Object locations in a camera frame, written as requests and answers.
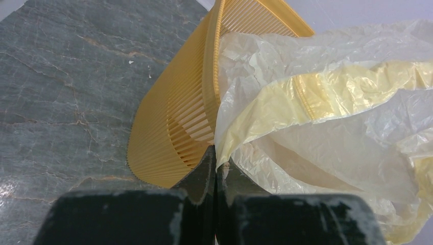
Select yellow plastic trash bin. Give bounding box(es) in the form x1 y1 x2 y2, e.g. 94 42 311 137
127 1 314 188

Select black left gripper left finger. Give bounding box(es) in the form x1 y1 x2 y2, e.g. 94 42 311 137
34 146 216 244

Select translucent white trash bag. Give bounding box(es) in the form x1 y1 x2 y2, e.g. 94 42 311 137
215 20 432 244

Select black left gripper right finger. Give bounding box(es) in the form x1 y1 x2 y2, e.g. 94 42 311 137
216 163 385 244

